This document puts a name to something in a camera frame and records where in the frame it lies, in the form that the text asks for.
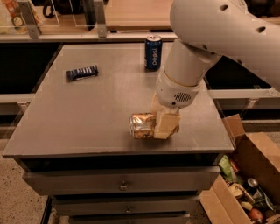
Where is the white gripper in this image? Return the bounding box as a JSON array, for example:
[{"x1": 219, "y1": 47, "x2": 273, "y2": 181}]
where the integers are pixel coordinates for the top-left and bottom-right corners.
[{"x1": 150, "y1": 70, "x2": 200, "y2": 139}]

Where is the crushed orange soda can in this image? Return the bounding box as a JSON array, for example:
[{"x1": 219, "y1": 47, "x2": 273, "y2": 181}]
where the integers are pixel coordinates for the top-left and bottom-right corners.
[{"x1": 129, "y1": 113, "x2": 156, "y2": 139}]

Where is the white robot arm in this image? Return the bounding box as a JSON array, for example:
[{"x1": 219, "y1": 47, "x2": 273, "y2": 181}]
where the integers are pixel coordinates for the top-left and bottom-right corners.
[{"x1": 151, "y1": 0, "x2": 280, "y2": 139}]

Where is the blue pepsi can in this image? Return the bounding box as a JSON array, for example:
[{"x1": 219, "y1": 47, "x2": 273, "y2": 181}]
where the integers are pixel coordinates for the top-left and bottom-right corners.
[{"x1": 144, "y1": 35, "x2": 163, "y2": 71}]

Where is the blue rxbar blueberry bar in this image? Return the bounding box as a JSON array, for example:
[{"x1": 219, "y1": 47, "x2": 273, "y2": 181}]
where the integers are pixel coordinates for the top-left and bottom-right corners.
[{"x1": 66, "y1": 65, "x2": 98, "y2": 81}]

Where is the top drawer knob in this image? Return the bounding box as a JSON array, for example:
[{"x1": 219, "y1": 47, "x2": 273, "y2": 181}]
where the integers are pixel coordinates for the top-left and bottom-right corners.
[{"x1": 119, "y1": 180, "x2": 129, "y2": 191}]

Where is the drawer knob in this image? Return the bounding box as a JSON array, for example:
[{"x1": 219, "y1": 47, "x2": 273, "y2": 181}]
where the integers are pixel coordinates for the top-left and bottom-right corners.
[
  {"x1": 125, "y1": 206, "x2": 132, "y2": 214},
  {"x1": 119, "y1": 180, "x2": 129, "y2": 191}
]

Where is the green snack bag in box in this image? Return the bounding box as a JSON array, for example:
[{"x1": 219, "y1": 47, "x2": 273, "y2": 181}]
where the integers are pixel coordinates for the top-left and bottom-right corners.
[{"x1": 219, "y1": 155, "x2": 237, "y2": 183}]

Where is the grey drawer cabinet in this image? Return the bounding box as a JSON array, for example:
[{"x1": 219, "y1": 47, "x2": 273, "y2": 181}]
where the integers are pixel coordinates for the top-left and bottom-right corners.
[{"x1": 3, "y1": 43, "x2": 233, "y2": 224}]

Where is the cardboard box of items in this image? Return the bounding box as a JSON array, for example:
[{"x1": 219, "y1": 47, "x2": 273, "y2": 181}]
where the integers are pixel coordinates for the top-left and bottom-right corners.
[{"x1": 200, "y1": 115, "x2": 280, "y2": 224}]

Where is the red apple in box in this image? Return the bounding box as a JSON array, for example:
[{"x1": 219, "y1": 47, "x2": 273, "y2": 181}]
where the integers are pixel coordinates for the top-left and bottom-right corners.
[{"x1": 248, "y1": 208, "x2": 263, "y2": 224}]

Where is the orange packaged item behind glass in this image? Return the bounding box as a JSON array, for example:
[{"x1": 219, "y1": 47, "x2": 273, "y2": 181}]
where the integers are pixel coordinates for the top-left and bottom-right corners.
[{"x1": 0, "y1": 0, "x2": 27, "y2": 35}]

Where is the middle metal bracket post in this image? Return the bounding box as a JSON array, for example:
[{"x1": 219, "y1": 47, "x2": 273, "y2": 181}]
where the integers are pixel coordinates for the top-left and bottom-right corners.
[{"x1": 93, "y1": 0, "x2": 108, "y2": 39}]

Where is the metal bracket post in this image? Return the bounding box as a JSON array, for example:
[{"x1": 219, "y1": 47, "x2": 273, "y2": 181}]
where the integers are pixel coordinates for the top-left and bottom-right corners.
[
  {"x1": 93, "y1": 0, "x2": 108, "y2": 39},
  {"x1": 17, "y1": 0, "x2": 41, "y2": 39}
]

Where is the left metal bracket post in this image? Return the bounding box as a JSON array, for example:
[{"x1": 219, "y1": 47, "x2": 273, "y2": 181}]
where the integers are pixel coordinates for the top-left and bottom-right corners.
[{"x1": 17, "y1": 0, "x2": 41, "y2": 39}]

